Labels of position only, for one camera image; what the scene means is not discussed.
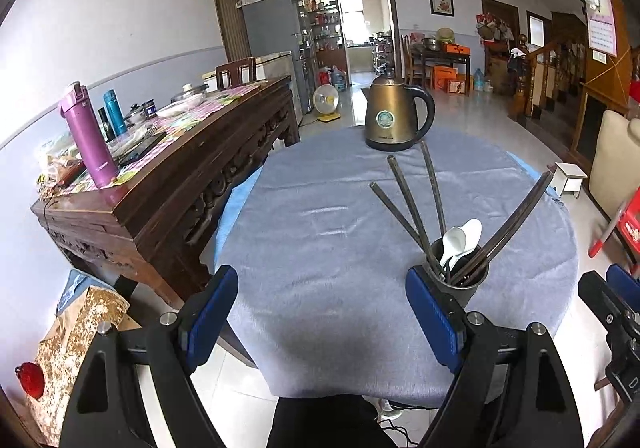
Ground gold patterned bag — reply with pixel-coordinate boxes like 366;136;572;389
28;286;129;447

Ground framed wall picture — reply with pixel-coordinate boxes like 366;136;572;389
430;0;454;17

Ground grey table cloth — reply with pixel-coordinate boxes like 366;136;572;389
215;127;579;407

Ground gold electric kettle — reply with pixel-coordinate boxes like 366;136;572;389
362;75;435;151

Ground black utensil holder cup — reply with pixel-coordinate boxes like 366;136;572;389
424;239;489;309

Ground blue under cloth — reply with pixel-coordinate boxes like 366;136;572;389
214;167;262;261

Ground orange crate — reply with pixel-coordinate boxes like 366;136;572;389
433;65;458;91

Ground cream leather armchair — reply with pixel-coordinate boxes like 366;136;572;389
588;110;640;217

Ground red round ornament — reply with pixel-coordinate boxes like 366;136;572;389
14;361;44;400

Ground teal thermos bottle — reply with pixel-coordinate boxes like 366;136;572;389
103;89;127;136

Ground purple thermos bottle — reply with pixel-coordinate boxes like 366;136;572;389
58;81;118;189

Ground dark metal chopstick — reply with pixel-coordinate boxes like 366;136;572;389
369;182;426;253

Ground wooden chair back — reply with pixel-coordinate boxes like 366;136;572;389
215;56;257;91

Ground grey refrigerator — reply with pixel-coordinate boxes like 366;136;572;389
235;0;314;122

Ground white plastic spoon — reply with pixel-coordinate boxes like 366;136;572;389
439;226;466;272
461;219;483;255

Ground dark carved wooden sideboard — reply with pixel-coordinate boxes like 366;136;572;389
32;77;299;309

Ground red plastic child chair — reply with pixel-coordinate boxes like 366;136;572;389
588;190;639;279

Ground white yellow floor fan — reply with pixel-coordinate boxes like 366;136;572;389
312;84;341;123

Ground small white stool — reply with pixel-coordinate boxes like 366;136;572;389
550;162;587;199

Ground wall calendar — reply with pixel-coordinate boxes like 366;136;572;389
584;0;617;56

